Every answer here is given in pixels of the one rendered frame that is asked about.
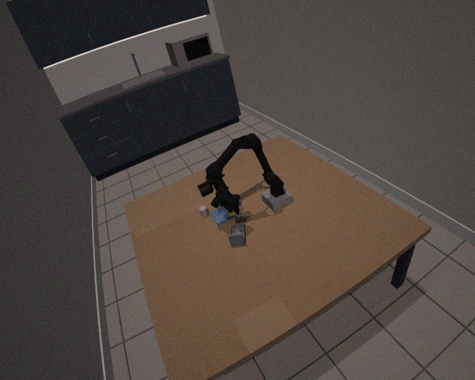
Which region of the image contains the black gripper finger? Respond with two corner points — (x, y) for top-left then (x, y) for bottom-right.
(221, 203), (233, 213)
(228, 200), (239, 215)

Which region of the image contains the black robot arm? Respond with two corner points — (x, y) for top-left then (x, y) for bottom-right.
(197, 133), (285, 208)

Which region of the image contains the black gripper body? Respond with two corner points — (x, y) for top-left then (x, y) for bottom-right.
(216, 186), (241, 205)

